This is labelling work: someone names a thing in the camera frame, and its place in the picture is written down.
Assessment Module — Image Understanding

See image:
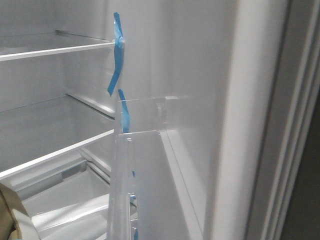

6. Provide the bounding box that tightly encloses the fridge door white inside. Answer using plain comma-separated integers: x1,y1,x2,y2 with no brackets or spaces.
107,0,320,240

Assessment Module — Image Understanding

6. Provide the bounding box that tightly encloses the upper clear door bin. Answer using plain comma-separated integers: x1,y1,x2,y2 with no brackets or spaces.
107,96,202,240

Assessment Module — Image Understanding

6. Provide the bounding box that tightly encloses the white fridge interior body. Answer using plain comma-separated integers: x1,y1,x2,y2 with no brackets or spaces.
0,0,172,240

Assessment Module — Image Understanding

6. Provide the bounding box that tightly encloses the middle glass fridge shelf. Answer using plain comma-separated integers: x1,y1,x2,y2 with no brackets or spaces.
0,96,114,179

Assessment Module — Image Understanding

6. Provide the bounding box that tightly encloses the glass fridge shelf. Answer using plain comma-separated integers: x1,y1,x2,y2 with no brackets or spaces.
0,31,115,62
0,96,114,179

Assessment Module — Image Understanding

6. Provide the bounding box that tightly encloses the upper glass fridge shelf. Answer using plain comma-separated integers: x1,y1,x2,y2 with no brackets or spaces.
0,31,115,62

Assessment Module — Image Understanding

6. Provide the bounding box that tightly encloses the blue tape strip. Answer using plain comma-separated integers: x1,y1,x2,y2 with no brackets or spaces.
107,12,125,96
118,89,131,133

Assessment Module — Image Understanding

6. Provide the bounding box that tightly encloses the top blue tape strip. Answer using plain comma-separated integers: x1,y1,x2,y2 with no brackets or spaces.
107,12,125,96

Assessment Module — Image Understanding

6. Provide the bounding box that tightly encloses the clear crisper drawer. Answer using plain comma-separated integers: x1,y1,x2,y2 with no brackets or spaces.
14,160,111,240

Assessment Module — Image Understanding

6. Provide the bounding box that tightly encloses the brown cardboard piece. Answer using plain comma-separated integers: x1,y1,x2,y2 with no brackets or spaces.
0,184,40,240

